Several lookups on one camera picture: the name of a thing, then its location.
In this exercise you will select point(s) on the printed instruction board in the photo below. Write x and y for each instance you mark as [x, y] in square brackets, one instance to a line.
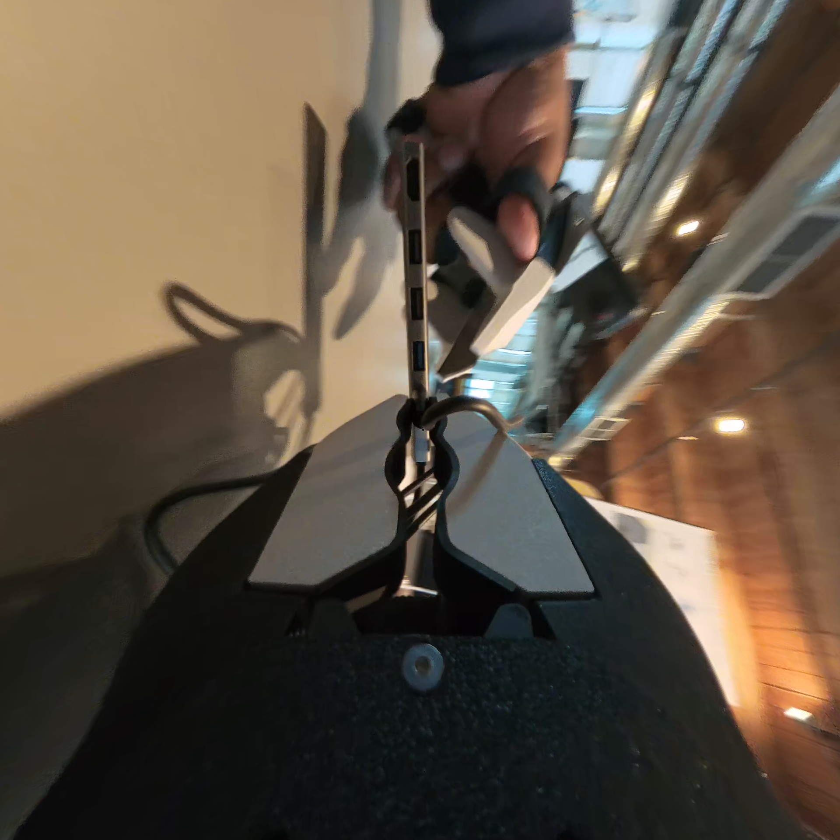
[676, 571]

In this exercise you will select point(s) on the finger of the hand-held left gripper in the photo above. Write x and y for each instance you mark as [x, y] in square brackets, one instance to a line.
[499, 315]

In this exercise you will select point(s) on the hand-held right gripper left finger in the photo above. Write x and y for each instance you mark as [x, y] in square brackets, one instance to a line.
[334, 512]

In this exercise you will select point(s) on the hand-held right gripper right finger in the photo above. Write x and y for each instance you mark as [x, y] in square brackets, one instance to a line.
[512, 525]

